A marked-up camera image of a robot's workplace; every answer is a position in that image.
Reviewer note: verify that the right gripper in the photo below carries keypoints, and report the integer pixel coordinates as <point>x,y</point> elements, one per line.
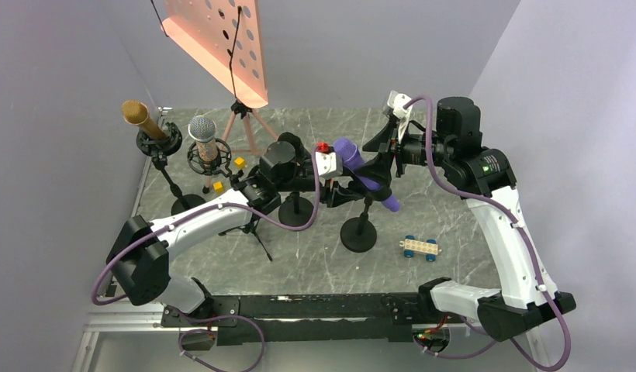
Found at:
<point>385,141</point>

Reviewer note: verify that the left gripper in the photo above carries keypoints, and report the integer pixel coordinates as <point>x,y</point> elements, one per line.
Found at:
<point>338,196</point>

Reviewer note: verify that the purple microphone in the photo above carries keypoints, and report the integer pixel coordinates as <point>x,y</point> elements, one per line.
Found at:
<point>374,175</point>

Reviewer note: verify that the black round-base stand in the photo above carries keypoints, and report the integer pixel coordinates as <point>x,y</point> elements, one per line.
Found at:
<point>358,234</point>
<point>295,210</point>

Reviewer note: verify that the black microphone orange tip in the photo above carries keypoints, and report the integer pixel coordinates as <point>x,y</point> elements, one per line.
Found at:
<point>294,140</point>

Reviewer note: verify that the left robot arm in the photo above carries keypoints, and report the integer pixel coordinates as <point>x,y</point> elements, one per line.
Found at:
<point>141,257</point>

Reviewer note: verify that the black tripod mic stand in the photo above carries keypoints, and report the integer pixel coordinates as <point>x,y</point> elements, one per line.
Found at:
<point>220,167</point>

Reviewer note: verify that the silver mesh glitter microphone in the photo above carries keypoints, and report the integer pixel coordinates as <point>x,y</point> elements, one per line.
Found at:
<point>203,131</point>

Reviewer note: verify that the pink music stand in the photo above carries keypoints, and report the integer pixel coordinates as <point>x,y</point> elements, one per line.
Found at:
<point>224,38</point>

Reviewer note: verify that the gold microphone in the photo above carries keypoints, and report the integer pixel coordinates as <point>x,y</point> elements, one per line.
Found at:
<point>137,114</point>

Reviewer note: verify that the yellow cube far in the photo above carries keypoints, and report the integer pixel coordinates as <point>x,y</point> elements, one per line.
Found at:
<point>240,163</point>

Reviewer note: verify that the yellow cube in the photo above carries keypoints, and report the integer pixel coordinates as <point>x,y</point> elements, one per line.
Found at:
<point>240,163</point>
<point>218,187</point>

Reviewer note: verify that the toy brick car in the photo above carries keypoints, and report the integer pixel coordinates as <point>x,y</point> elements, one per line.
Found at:
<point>412,247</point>

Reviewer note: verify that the yellow cube near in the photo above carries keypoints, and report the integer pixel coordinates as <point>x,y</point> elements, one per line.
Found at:
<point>218,187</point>

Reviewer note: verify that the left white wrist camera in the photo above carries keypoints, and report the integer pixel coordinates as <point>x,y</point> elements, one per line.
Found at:
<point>328,163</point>

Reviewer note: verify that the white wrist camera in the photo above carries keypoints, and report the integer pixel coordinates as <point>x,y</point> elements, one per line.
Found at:
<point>328,163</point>
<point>395,105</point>

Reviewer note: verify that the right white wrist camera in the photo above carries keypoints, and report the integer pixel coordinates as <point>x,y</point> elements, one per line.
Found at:
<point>395,105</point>

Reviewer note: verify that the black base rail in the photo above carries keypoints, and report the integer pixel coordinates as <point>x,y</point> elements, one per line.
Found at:
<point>394,317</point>

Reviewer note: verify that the black shock-mount stand left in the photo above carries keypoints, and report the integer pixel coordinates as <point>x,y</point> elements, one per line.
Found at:
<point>159,150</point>

